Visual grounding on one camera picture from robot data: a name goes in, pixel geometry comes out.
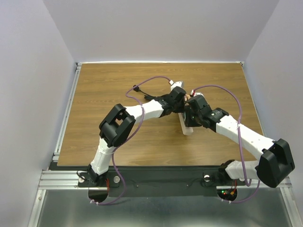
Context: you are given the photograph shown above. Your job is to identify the black bundled power cord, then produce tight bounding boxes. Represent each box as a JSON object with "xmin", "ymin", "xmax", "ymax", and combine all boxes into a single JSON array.
[{"xmin": 132, "ymin": 85, "xmax": 166, "ymax": 101}]

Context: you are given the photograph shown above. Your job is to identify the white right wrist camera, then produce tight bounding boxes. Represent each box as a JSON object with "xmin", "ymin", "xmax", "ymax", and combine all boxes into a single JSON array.
[{"xmin": 190, "ymin": 90, "xmax": 204, "ymax": 97}]

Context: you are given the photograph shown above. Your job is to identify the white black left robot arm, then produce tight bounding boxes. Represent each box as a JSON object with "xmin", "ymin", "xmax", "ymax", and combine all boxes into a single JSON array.
[{"xmin": 88, "ymin": 81, "xmax": 186, "ymax": 186}]

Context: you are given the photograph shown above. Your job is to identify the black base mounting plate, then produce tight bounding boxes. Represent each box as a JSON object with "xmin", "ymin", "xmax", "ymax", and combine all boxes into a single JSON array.
[{"xmin": 50, "ymin": 164, "xmax": 243, "ymax": 205}]

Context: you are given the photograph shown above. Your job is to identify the beige cube adapter dragon print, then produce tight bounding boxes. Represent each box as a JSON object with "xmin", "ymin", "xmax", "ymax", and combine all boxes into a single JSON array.
[{"xmin": 184, "ymin": 94, "xmax": 191, "ymax": 101}]

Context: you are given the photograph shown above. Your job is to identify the white power strip red sockets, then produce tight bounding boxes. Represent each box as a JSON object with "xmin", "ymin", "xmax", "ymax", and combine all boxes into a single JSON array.
[{"xmin": 178, "ymin": 113, "xmax": 194, "ymax": 136}]

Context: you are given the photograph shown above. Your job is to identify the aluminium left side rail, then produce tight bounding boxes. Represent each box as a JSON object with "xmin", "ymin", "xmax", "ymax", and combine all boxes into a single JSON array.
[{"xmin": 52, "ymin": 62, "xmax": 82, "ymax": 162}]

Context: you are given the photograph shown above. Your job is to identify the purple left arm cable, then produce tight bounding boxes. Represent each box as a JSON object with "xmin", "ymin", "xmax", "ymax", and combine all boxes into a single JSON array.
[{"xmin": 89, "ymin": 75, "xmax": 172, "ymax": 206}]

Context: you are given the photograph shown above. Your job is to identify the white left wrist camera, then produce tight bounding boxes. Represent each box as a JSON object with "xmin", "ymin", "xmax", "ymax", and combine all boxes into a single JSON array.
[{"xmin": 169, "ymin": 80, "xmax": 184, "ymax": 90}]

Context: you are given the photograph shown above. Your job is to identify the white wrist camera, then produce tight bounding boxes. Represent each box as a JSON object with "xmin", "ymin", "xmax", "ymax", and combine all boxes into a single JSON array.
[
  {"xmin": 169, "ymin": 80, "xmax": 184, "ymax": 90},
  {"xmin": 190, "ymin": 90, "xmax": 204, "ymax": 97}
]

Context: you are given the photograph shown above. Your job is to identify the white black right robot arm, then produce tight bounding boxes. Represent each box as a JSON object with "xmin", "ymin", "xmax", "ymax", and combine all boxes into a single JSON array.
[{"xmin": 185, "ymin": 94, "xmax": 295, "ymax": 188}]

